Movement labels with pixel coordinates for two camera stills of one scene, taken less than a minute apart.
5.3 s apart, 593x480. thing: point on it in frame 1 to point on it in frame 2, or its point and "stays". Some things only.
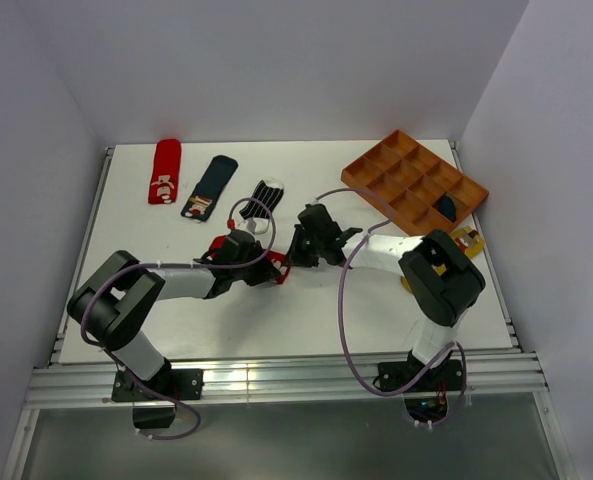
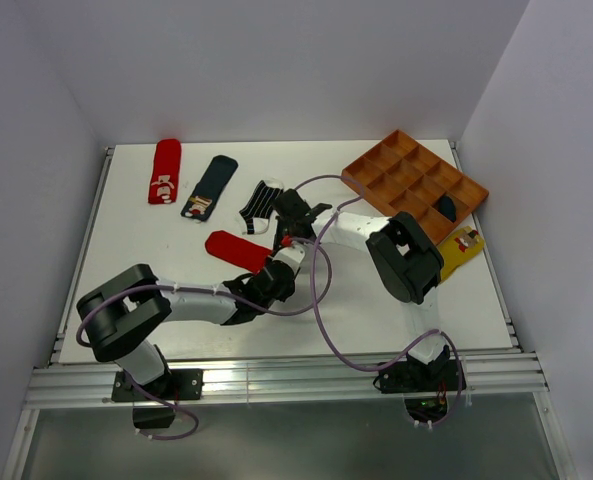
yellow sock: [470, 241] stays
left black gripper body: [252, 273] to [280, 297]
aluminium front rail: [276, 381] stays
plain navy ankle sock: [447, 207] stays
